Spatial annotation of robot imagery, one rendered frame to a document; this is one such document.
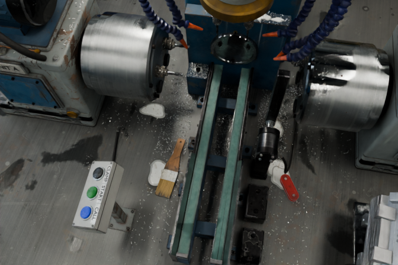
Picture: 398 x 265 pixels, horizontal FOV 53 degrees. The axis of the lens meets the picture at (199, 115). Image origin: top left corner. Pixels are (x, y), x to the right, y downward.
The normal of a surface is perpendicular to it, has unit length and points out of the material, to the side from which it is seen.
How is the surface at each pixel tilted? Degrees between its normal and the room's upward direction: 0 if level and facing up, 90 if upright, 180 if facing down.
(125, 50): 28
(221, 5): 0
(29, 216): 0
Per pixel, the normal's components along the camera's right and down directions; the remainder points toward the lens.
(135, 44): -0.08, -0.18
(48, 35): -0.03, -0.46
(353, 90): -0.14, 0.20
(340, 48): 0.03, -0.69
